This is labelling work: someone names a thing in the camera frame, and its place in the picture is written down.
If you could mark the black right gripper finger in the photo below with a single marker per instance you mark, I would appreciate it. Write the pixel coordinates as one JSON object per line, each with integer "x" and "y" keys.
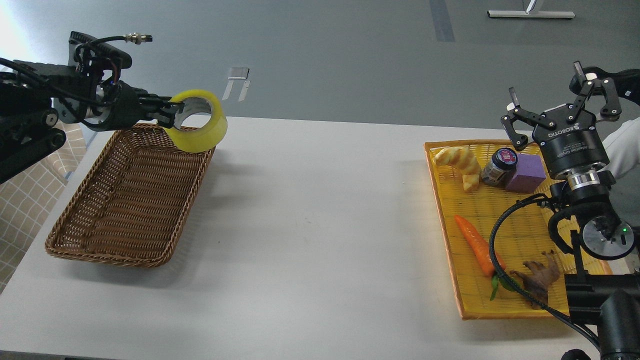
{"x": 515, "y": 113}
{"x": 591, "y": 85}

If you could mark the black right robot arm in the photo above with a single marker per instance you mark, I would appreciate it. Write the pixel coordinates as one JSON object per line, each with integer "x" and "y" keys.
{"x": 602, "y": 308}

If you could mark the small dark glass jar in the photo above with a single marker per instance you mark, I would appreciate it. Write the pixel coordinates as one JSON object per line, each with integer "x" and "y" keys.
{"x": 503, "y": 162}

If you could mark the yellow tape roll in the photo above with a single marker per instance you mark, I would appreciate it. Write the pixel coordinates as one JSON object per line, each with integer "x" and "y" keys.
{"x": 206, "y": 137}

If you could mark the black shoe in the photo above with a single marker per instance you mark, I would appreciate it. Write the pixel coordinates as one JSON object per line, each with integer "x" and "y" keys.
{"x": 627, "y": 82}

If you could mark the toy croissant bread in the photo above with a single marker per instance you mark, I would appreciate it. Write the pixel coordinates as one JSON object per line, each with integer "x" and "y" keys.
{"x": 464, "y": 160}

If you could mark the yellow plastic basket tray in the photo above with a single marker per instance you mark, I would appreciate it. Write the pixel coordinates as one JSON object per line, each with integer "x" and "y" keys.
{"x": 521, "y": 237}

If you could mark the beige checkered cloth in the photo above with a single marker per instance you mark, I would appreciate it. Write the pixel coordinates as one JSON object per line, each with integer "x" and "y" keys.
{"x": 27, "y": 199}

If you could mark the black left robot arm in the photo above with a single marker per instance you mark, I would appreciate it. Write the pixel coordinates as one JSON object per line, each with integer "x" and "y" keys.
{"x": 88, "y": 90}

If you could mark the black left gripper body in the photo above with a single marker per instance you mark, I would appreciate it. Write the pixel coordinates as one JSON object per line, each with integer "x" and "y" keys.
{"x": 124, "y": 112}

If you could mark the purple foam block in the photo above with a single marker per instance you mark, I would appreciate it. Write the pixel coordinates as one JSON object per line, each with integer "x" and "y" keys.
{"x": 529, "y": 174}

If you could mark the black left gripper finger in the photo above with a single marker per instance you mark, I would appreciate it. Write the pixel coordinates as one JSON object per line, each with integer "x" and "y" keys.
{"x": 166, "y": 119}
{"x": 152, "y": 103}

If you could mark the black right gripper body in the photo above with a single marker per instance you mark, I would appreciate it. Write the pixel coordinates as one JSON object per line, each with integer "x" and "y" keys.
{"x": 572, "y": 145}

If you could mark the brown wicker basket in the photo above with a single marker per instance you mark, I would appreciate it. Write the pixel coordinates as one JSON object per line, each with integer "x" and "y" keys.
{"x": 132, "y": 206}

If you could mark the orange toy carrot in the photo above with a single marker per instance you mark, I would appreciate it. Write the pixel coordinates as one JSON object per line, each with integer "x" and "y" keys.
{"x": 480, "y": 247}

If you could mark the white metal stand base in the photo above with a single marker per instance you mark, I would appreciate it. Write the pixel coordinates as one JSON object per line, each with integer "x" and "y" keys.
{"x": 530, "y": 11}

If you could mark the brown ginger root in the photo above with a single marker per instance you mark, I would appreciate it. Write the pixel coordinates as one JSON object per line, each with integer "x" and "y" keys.
{"x": 539, "y": 278}

